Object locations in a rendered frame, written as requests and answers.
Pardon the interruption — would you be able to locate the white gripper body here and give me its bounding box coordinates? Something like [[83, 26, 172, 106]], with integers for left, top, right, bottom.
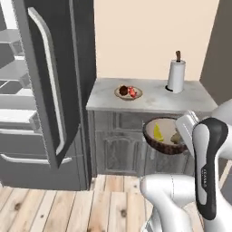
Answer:
[[175, 110, 200, 153]]

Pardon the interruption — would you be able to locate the pale garlic bulb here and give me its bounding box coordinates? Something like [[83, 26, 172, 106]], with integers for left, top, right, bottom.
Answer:
[[169, 130, 184, 146]]

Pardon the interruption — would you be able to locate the yellow lemon wedge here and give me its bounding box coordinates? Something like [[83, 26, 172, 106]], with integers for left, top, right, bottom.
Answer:
[[152, 121, 165, 143]]

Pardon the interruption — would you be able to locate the brown bowl with pale inside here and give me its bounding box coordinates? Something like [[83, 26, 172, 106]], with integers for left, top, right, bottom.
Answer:
[[141, 117, 189, 156]]

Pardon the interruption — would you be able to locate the red fish piece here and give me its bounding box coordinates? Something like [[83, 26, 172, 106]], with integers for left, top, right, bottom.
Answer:
[[127, 86, 139, 99]]

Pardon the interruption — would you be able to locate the tan bowl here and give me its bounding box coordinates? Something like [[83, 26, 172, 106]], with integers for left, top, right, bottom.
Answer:
[[113, 84, 144, 102]]

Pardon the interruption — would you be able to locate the dark brown steak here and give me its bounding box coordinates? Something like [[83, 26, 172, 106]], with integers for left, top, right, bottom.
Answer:
[[118, 85, 130, 97]]

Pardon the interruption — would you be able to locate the dark grey fridge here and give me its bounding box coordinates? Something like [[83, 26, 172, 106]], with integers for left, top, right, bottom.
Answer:
[[0, 0, 98, 192]]

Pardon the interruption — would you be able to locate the dark grey fridge door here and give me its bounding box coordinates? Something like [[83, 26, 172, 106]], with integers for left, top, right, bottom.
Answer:
[[11, 0, 80, 170]]

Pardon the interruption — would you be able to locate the white fridge crisper drawer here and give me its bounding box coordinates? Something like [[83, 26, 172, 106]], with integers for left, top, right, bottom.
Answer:
[[0, 109, 46, 156]]

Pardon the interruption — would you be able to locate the white fridge shelf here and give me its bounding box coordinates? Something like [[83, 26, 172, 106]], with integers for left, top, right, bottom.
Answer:
[[0, 88, 37, 111], [0, 55, 31, 89]]

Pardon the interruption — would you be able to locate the grey cabinet door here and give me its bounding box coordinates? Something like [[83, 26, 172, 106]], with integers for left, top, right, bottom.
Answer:
[[94, 111, 143, 175], [141, 111, 195, 177]]

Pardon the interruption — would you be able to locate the white paper towel roll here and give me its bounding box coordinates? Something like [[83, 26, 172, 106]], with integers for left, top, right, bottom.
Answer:
[[167, 59, 187, 94]]

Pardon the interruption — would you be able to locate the grey wooden counter cabinet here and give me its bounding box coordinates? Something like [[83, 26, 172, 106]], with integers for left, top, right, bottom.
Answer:
[[85, 77, 218, 178]]

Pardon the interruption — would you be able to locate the wooden paper towel holder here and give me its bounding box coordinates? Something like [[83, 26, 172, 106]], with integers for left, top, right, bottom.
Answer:
[[164, 50, 182, 92]]

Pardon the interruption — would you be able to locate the dark grey freezer drawer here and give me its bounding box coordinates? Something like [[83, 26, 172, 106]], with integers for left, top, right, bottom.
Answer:
[[0, 130, 92, 192]]

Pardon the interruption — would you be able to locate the silver fridge door handle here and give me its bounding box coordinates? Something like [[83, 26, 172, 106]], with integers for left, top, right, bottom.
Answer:
[[27, 6, 68, 157]]

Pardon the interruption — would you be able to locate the silver freezer drawer handle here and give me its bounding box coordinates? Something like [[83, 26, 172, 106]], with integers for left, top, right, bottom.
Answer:
[[0, 152, 73, 166]]

